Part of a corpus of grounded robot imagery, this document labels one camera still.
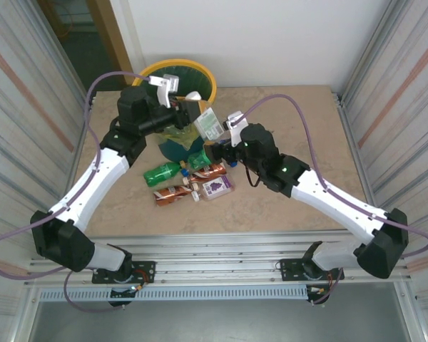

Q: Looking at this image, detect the copper brown soda bottle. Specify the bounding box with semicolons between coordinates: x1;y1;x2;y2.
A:
183;162;228;182
152;183;198;207

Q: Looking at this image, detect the green soda bottle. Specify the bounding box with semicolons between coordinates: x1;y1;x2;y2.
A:
143;160;187;187
188;148;215;170

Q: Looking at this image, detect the large clear bottle green label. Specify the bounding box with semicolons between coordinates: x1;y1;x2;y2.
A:
185;90;225;140

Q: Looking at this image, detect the clear bottle purple grape label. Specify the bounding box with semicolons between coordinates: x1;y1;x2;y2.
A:
191;177;235;203

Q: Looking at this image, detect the teal bin with yellow rim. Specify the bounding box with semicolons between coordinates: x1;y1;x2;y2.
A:
132;58;218;162

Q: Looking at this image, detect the yellow plastic bin liner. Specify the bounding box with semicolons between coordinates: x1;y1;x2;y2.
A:
153;99;215;150

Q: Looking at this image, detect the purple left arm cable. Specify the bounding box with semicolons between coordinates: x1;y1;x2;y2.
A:
0;71;153;314

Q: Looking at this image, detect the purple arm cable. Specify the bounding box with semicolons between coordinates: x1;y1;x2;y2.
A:
235;94;428;306
0;71;153;314

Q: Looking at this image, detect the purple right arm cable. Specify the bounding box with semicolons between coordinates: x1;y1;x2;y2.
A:
235;94;428;306

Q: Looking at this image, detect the wooden door frame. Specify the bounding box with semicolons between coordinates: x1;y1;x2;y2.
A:
92;0;133;86

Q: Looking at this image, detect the aluminium rail frame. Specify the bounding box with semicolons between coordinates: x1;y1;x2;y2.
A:
24;229;414;288

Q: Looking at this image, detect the orange cable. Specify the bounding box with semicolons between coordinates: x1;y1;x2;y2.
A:
58;3;76;41

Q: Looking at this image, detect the corrugated metal enclosure panel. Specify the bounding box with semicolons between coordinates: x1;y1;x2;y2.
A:
337;0;428;342
0;0;93;342

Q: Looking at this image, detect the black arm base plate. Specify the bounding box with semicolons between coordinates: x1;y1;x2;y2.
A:
91;260;156;285
279;257;345;282

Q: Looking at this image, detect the grey slotted cable duct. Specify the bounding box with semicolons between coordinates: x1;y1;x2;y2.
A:
38;286;310;301

